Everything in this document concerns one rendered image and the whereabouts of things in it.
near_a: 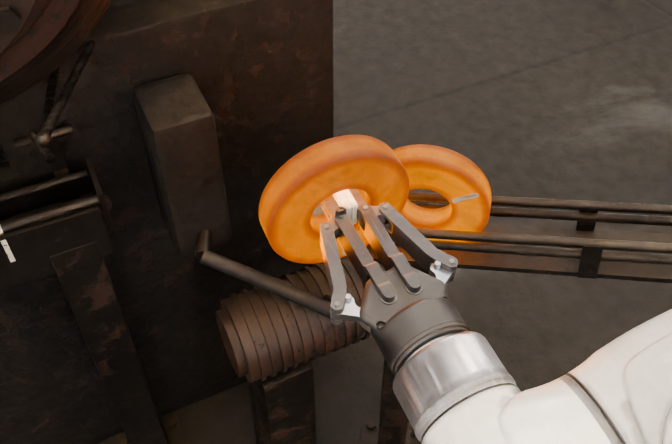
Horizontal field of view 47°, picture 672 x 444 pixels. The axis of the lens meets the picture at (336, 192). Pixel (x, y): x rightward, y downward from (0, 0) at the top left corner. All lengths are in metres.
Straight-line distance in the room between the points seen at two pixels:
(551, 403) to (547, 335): 1.13
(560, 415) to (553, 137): 1.61
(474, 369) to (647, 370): 0.12
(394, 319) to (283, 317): 0.42
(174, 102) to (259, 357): 0.36
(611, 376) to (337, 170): 0.30
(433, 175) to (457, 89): 1.37
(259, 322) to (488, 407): 0.51
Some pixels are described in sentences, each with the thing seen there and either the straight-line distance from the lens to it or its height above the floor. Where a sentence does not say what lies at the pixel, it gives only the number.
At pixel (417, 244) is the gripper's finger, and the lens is 0.72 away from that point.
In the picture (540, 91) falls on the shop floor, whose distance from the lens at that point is 2.30.
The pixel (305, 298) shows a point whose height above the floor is 0.56.
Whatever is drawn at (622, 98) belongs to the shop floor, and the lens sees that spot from 2.35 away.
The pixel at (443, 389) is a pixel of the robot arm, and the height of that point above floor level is 0.87.
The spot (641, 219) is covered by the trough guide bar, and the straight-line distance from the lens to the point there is 1.02.
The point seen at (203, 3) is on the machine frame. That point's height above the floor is 0.87.
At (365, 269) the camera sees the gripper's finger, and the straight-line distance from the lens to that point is 0.70.
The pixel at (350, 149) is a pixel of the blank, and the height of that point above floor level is 0.90.
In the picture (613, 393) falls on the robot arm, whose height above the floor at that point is 0.90.
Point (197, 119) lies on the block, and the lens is 0.93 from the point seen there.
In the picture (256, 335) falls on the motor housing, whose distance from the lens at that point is 1.05.
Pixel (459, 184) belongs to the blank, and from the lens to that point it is 0.91.
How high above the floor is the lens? 1.40
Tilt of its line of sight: 46 degrees down
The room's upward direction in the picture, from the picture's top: straight up
